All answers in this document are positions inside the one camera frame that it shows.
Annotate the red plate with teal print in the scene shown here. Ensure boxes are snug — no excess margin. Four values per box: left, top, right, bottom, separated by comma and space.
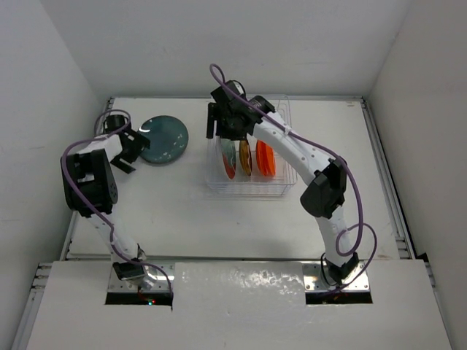
220, 139, 236, 179

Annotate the teal glazed plate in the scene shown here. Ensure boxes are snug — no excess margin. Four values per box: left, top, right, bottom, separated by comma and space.
138, 115, 189, 166

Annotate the orange plate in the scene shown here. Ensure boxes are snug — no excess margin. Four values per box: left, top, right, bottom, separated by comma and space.
265, 145, 276, 176
255, 140, 269, 176

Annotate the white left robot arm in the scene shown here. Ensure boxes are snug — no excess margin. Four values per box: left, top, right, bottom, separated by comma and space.
60, 109, 167, 283

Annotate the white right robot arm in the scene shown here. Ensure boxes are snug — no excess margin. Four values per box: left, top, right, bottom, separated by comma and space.
207, 80, 361, 284

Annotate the brown yellow plate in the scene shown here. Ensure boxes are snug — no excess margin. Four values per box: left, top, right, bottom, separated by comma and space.
239, 139, 252, 176

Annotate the clear wire dish rack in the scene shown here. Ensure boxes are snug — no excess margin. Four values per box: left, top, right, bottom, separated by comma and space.
206, 102, 298, 198

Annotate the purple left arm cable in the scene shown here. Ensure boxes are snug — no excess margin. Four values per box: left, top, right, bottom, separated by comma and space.
60, 109, 174, 296

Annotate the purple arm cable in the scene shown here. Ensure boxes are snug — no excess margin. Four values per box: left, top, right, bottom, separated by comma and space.
209, 63, 378, 295
60, 109, 174, 296

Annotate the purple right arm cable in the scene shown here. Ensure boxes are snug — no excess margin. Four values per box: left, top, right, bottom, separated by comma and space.
209, 63, 378, 295

